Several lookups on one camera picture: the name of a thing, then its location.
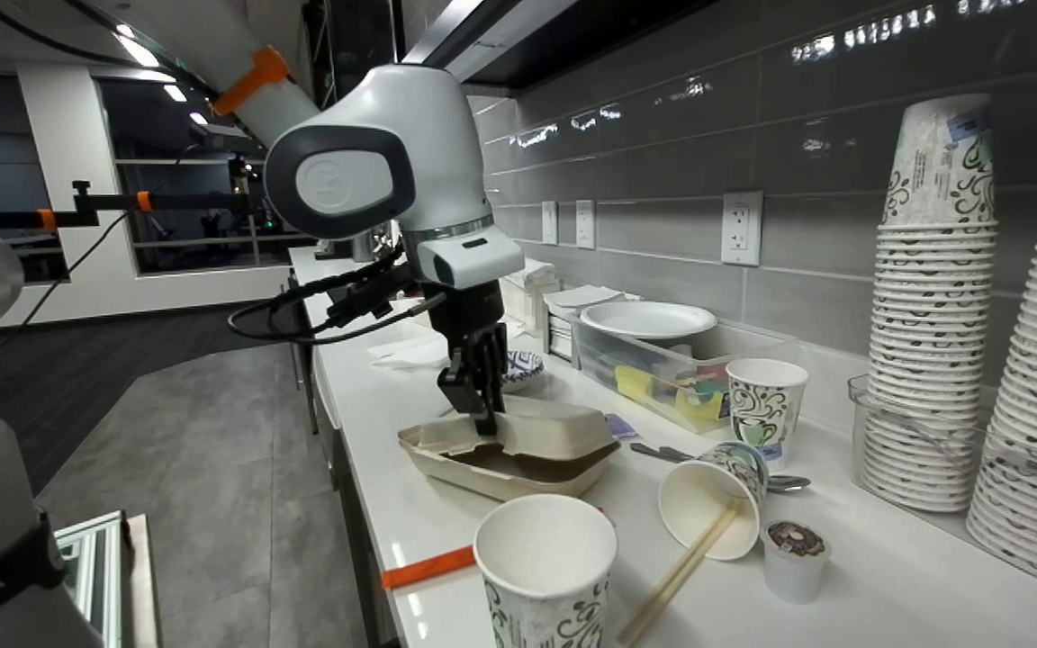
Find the white paper towel stack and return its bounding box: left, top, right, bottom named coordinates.
left=500, top=256, right=563, bottom=340

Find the white paper napkin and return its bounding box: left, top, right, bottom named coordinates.
left=363, top=332, right=447, bottom=370

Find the white round plate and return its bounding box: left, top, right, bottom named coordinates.
left=578, top=298, right=719, bottom=346

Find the tipped patterned paper cup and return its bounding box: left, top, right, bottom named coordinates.
left=657, top=440, right=776, bottom=566

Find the orange tape strip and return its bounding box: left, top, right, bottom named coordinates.
left=380, top=542, right=478, bottom=595

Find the upright patterned paper cup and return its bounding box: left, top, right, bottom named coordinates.
left=724, top=352, right=815, bottom=462

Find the clear plastic storage container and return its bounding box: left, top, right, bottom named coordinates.
left=571, top=316, right=736, bottom=434

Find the beige carton clamshell box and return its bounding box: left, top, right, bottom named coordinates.
left=395, top=393, right=627, bottom=508

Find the large patterned paper cup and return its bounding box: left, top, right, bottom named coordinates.
left=472, top=490, right=622, bottom=648

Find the white wall power outlet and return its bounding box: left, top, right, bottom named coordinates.
left=717, top=187, right=766, bottom=270
left=574, top=193, right=598, bottom=250

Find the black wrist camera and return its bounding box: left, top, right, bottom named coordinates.
left=321, top=250, right=411, bottom=334

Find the wooden chopstick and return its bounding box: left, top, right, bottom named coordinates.
left=620, top=501, right=751, bottom=648
left=613, top=501, right=741, bottom=648

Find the small white sauce cup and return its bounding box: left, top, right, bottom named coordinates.
left=760, top=517, right=836, bottom=607

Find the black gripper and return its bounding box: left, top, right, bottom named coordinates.
left=425, top=278, right=513, bottom=440

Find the small purple card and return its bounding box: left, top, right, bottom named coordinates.
left=598, top=409, right=646, bottom=445

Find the aluminium frame rail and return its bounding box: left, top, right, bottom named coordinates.
left=51, top=508, right=165, bottom=648

